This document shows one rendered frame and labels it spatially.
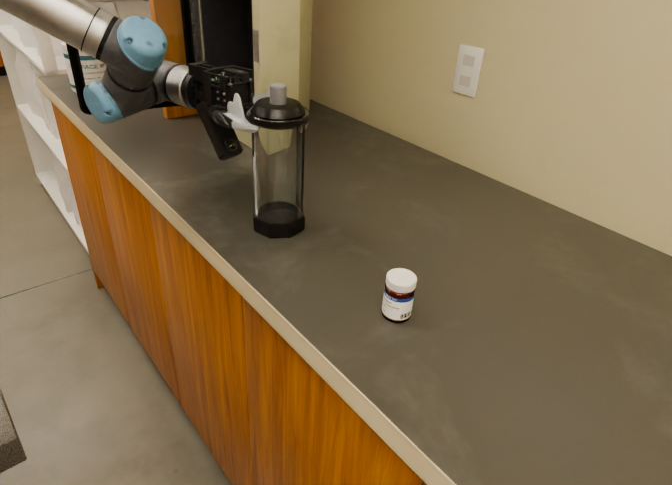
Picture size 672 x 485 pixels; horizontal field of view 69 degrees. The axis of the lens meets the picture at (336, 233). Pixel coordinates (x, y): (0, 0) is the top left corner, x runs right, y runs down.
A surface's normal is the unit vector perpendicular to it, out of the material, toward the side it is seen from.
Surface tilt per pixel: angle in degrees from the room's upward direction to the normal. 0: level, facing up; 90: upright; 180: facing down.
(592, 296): 0
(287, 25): 90
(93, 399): 0
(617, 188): 90
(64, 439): 0
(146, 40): 45
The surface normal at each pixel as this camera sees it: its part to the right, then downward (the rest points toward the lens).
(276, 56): 0.63, 0.43
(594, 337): 0.06, -0.85
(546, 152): -0.77, 0.29
